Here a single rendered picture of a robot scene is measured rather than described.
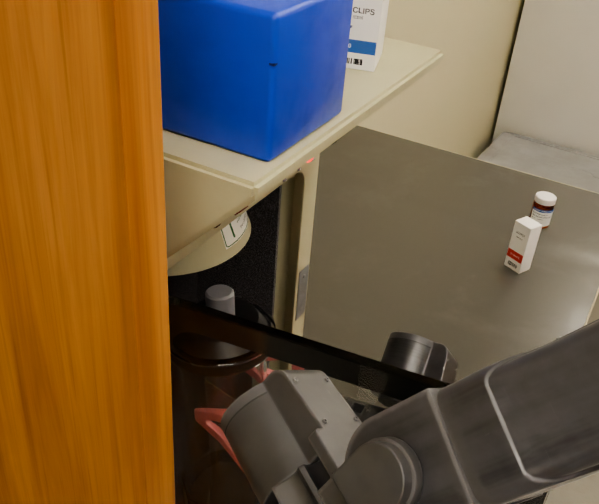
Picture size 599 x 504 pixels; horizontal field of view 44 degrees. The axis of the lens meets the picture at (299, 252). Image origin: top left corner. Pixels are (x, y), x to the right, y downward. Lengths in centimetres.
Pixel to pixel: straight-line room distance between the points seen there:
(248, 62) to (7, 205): 16
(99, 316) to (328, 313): 86
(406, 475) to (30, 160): 25
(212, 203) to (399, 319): 85
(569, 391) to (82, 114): 25
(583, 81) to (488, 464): 332
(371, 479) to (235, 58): 24
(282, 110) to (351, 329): 82
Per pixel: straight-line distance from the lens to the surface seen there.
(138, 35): 35
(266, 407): 43
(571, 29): 357
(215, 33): 44
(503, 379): 33
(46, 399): 53
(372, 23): 61
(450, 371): 72
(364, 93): 57
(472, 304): 135
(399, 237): 149
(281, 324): 92
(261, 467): 42
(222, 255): 70
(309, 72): 46
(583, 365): 33
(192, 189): 45
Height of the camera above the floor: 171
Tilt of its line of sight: 33 degrees down
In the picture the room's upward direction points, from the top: 5 degrees clockwise
